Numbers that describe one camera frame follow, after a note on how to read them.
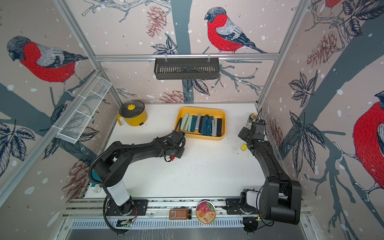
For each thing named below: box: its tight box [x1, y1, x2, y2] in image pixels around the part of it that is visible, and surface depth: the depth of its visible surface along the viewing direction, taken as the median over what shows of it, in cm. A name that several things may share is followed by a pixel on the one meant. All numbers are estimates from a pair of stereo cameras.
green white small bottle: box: [246, 113, 258, 129], surface depth 100 cm
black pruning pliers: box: [217, 118, 223, 137], surface depth 103 cm
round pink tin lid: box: [195, 200, 217, 226], surface depth 71 cm
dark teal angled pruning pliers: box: [201, 114, 209, 136], surface depth 102 cm
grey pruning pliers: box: [195, 113, 201, 131], surface depth 106 cm
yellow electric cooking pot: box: [116, 100, 148, 127], surface depth 107 cm
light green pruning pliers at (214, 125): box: [212, 118, 218, 137], surface depth 103 cm
